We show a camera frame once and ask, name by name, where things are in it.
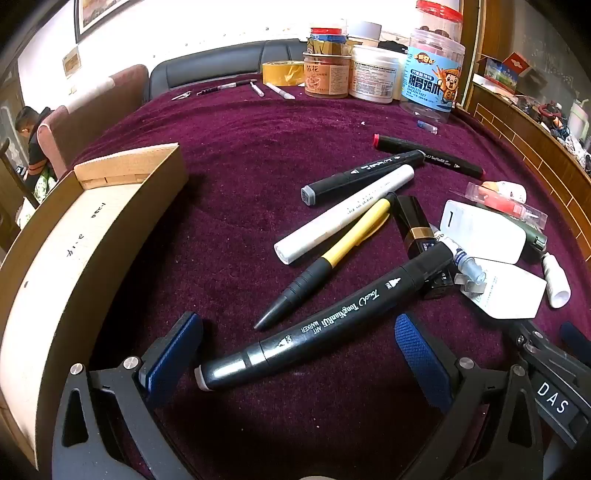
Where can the clear jar with red lid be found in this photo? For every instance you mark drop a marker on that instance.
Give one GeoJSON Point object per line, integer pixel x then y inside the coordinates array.
{"type": "Point", "coordinates": [438, 16]}

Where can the dark wooden chair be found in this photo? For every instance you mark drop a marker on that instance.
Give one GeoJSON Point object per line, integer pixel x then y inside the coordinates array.
{"type": "Point", "coordinates": [9, 207]}

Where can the green patterned cushion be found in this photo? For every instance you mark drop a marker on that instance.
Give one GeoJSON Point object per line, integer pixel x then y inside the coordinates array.
{"type": "Point", "coordinates": [44, 184]}

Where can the red and white carton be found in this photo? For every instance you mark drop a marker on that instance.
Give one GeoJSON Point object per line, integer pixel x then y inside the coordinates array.
{"type": "Point", "coordinates": [503, 69]}

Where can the short white pen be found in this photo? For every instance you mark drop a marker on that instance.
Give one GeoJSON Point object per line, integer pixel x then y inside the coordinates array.
{"type": "Point", "coordinates": [256, 88]}

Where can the white plastic tub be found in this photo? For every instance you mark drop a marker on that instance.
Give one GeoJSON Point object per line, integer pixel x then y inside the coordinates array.
{"type": "Point", "coordinates": [376, 74]}

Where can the yellow tape roll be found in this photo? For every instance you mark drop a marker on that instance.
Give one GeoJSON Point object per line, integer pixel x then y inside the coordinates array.
{"type": "Point", "coordinates": [281, 73]}

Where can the metal tweezers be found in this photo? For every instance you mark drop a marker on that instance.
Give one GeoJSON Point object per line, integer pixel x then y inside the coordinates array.
{"type": "Point", "coordinates": [181, 95]}

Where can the small clear blue-capped vial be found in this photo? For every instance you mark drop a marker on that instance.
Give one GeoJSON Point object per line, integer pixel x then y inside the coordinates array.
{"type": "Point", "coordinates": [427, 127]}

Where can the wooden side counter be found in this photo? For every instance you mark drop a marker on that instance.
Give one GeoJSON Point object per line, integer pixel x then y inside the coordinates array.
{"type": "Point", "coordinates": [531, 143]}

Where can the black leather sofa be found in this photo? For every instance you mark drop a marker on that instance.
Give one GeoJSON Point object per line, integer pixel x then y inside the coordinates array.
{"type": "Point", "coordinates": [207, 64]}

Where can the white bottle with orange label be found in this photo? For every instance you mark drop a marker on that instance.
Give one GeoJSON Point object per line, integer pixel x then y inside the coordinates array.
{"type": "Point", "coordinates": [508, 189]}

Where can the cardboard box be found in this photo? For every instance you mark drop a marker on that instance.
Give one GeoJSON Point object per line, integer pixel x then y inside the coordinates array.
{"type": "Point", "coordinates": [55, 258]}

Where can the large black art marker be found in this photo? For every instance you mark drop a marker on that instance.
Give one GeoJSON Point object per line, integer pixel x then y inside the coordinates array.
{"type": "Point", "coordinates": [332, 318]}

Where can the yellow and black pen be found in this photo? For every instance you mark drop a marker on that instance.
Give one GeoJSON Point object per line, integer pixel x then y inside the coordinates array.
{"type": "Point", "coordinates": [341, 247]}

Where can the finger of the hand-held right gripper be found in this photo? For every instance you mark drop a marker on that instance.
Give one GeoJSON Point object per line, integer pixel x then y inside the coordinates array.
{"type": "Point", "coordinates": [538, 346]}
{"type": "Point", "coordinates": [577, 339]}

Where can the dark green tube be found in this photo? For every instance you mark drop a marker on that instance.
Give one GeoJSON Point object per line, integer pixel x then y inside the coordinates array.
{"type": "Point", "coordinates": [535, 237]}

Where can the brown armchair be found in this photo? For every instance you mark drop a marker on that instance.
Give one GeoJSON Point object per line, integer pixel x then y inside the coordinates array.
{"type": "Point", "coordinates": [92, 115]}

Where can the clear packet with red item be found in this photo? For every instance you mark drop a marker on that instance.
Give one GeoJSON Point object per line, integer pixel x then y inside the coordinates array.
{"type": "Point", "coordinates": [503, 203]}

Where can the framed wall picture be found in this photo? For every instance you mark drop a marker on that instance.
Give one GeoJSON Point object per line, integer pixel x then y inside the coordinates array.
{"type": "Point", "coordinates": [111, 14]}

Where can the jar with orange label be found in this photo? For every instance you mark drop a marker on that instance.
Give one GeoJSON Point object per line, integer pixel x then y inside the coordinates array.
{"type": "Point", "coordinates": [325, 76]}

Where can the small white bottle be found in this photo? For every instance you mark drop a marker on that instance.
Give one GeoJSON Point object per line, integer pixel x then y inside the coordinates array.
{"type": "Point", "coordinates": [556, 281]}

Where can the black marker with red ends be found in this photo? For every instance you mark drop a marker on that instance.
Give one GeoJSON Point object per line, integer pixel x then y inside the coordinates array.
{"type": "Point", "coordinates": [443, 159]}

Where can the black marker with grey cap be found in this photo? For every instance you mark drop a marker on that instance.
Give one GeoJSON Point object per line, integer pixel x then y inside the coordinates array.
{"type": "Point", "coordinates": [364, 173]}

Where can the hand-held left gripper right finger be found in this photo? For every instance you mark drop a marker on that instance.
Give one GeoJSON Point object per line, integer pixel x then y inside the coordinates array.
{"type": "Point", "coordinates": [422, 360]}

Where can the small white pen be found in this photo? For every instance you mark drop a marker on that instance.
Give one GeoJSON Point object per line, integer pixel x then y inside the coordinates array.
{"type": "Point", "coordinates": [279, 91]}

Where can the white marker pen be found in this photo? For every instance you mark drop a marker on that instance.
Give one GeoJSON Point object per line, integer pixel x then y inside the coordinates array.
{"type": "Point", "coordinates": [351, 210]}

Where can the white cube charger with prongs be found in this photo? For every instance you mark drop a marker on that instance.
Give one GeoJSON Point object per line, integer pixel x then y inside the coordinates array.
{"type": "Point", "coordinates": [508, 290]}

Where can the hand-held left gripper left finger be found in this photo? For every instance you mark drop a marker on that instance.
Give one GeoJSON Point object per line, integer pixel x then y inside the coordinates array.
{"type": "Point", "coordinates": [178, 355]}

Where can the small jar with red lid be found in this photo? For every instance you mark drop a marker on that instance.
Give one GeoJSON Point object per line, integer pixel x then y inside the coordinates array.
{"type": "Point", "coordinates": [327, 41]}

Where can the thin black pen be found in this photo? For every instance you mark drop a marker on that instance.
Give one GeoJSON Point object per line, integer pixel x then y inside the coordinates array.
{"type": "Point", "coordinates": [226, 86]}

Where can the black lipstick tube gold band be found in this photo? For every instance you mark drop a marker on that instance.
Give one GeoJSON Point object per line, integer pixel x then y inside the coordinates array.
{"type": "Point", "coordinates": [413, 219]}

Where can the clear jar with blue label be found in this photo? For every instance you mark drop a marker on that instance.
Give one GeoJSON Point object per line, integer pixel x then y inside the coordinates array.
{"type": "Point", "coordinates": [431, 78]}

